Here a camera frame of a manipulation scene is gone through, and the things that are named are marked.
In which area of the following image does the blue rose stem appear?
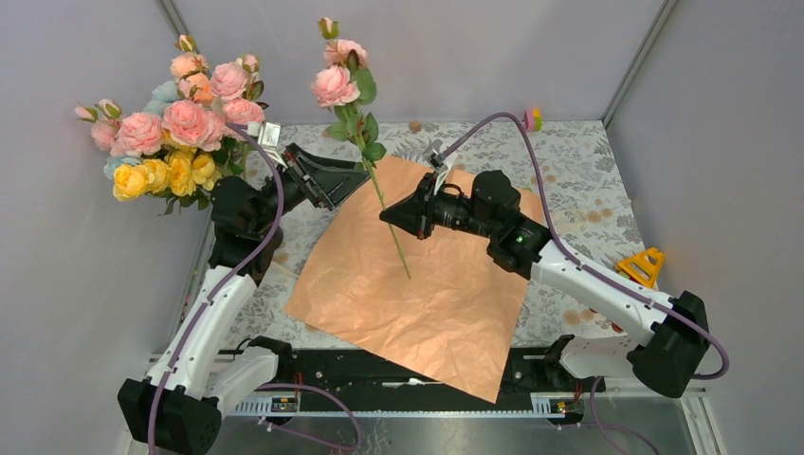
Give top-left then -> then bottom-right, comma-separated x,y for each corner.
103,81 -> 179,180

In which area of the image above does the yellow rose stem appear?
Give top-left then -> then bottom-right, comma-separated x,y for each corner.
104,133 -> 223,207

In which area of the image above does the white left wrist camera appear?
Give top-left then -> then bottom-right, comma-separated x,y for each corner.
247,121 -> 286,169

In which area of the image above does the pink green stacked toy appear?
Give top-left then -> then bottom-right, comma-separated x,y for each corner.
522,108 -> 543,132

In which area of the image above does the large pink rose stem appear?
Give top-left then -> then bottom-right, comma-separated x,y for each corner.
90,99 -> 163,157

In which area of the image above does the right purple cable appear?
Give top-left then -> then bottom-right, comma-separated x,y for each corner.
439,112 -> 732,455

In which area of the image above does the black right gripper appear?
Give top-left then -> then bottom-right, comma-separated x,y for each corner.
380,172 -> 498,240

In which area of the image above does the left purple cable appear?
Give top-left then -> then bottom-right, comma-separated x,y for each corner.
145,124 -> 366,455

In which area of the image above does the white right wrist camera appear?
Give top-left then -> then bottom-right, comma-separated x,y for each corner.
423,139 -> 455,195

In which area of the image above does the yellow plastic toy piece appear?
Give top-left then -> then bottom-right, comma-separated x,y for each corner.
615,247 -> 666,289

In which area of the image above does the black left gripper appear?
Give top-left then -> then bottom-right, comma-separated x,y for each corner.
251,142 -> 371,233

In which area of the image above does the pink rose stem in vase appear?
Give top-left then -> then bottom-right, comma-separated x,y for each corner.
74,103 -> 190,215

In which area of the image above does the floral patterned table mat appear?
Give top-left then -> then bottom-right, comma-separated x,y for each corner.
223,120 -> 645,349

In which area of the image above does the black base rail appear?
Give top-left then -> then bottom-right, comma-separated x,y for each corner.
173,336 -> 673,414

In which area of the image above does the translucent cellophane wrap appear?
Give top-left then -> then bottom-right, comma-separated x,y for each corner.
258,263 -> 299,293

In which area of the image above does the peach rose stem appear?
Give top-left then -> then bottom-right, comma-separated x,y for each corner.
170,34 -> 214,106

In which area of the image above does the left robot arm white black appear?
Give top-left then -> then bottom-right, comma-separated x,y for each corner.
118,143 -> 369,454

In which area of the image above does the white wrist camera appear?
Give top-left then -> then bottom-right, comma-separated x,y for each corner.
247,121 -> 286,169
423,139 -> 455,195

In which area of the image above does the orange wrapping paper sheet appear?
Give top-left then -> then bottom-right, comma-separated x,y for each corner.
284,156 -> 528,403

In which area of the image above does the purple cable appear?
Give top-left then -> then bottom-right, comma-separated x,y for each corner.
145,124 -> 366,455
439,112 -> 732,455

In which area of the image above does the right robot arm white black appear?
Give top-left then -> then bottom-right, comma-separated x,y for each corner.
379,171 -> 714,398

